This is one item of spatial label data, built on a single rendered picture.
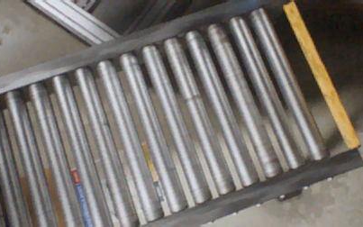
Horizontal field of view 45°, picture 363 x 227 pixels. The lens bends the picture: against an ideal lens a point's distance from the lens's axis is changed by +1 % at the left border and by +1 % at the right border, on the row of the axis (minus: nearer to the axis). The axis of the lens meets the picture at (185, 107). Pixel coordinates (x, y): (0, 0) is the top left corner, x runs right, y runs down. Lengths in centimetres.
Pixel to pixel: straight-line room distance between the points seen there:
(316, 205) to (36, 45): 147
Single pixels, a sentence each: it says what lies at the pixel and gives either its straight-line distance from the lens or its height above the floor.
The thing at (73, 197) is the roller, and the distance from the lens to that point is 116.
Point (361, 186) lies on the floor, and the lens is 205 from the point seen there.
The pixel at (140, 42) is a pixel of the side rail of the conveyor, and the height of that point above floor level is 80.
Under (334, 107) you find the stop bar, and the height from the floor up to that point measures 82.
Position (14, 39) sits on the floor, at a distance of 226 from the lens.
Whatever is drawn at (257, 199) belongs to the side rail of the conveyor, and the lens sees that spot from 113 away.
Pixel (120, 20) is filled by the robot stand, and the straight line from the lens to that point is 193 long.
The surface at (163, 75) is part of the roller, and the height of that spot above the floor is 80.
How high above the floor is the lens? 191
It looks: 75 degrees down
